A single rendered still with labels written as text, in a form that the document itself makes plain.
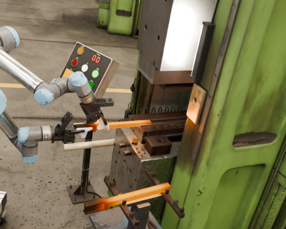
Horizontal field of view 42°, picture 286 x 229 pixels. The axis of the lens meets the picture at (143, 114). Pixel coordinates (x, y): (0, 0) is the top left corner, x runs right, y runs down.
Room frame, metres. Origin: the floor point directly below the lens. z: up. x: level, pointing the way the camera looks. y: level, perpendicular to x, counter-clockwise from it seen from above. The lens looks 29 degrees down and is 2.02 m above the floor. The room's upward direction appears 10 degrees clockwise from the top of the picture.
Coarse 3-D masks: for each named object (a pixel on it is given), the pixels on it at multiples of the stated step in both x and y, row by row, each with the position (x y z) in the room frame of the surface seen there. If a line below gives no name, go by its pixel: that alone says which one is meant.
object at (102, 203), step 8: (160, 184) 1.29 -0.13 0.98; (168, 184) 1.30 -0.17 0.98; (136, 192) 1.21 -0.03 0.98; (144, 192) 1.22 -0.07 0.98; (152, 192) 1.24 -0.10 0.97; (160, 192) 1.26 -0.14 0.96; (96, 200) 1.11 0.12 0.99; (104, 200) 1.12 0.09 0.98; (112, 200) 1.14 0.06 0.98; (120, 200) 1.15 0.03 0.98; (128, 200) 1.17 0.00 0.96; (88, 208) 1.08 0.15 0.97; (96, 208) 1.10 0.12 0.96; (104, 208) 1.11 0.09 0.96
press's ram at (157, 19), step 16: (144, 0) 1.90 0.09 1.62; (160, 0) 1.75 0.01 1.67; (176, 0) 1.65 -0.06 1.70; (192, 0) 1.69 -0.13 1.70; (208, 0) 1.73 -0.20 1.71; (144, 16) 1.87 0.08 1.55; (160, 16) 1.72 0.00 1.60; (176, 16) 1.66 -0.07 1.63; (192, 16) 1.70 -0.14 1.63; (208, 16) 1.74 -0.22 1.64; (144, 32) 1.85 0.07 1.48; (160, 32) 1.70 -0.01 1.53; (176, 32) 1.67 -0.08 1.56; (192, 32) 1.71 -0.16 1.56; (144, 48) 1.82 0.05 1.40; (160, 48) 1.68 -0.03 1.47; (176, 48) 1.68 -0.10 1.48; (192, 48) 1.72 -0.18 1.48; (160, 64) 1.65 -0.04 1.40; (176, 64) 1.68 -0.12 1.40; (192, 64) 1.73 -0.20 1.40
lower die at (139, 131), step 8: (168, 112) 1.98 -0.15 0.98; (176, 112) 2.00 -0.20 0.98; (184, 112) 2.02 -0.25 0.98; (136, 128) 1.77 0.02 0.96; (144, 128) 1.72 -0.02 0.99; (152, 128) 1.74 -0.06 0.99; (160, 128) 1.76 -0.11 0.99; (168, 128) 1.77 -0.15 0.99; (176, 128) 1.79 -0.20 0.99; (144, 136) 1.69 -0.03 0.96
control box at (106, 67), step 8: (88, 48) 2.25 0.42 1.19; (72, 56) 2.26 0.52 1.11; (80, 56) 2.24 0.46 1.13; (88, 56) 2.21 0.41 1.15; (96, 56) 2.18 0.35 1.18; (104, 56) 2.15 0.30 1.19; (80, 64) 2.20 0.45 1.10; (88, 64) 2.17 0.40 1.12; (96, 64) 2.15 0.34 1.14; (104, 64) 2.12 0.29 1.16; (112, 64) 2.12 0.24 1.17; (88, 72) 2.14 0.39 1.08; (104, 72) 2.09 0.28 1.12; (112, 72) 2.13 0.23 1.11; (96, 80) 2.07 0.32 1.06; (104, 80) 2.08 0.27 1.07; (96, 88) 2.04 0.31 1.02; (104, 88) 2.08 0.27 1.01; (96, 96) 2.03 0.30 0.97
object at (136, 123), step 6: (138, 120) 1.77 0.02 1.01; (144, 120) 1.78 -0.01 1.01; (78, 126) 1.58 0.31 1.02; (84, 126) 1.60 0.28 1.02; (90, 126) 1.61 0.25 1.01; (96, 126) 1.63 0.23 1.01; (114, 126) 1.67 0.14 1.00; (120, 126) 1.69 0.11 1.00; (126, 126) 1.71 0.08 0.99; (132, 126) 1.72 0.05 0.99; (138, 126) 1.74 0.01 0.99
